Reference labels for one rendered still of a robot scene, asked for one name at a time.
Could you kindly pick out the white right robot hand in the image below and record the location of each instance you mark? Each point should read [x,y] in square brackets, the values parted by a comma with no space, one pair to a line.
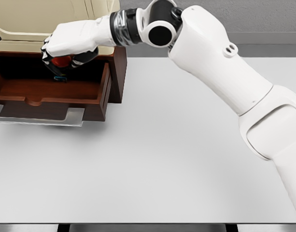
[65,36]

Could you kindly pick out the red button switch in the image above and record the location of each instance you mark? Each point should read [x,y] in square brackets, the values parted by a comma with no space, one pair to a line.
[62,61]

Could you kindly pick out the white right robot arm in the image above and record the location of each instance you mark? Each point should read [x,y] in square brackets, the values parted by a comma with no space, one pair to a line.
[210,55]

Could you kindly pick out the brown cabinet with beige top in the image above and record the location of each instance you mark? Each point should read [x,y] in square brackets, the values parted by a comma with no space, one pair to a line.
[117,72]

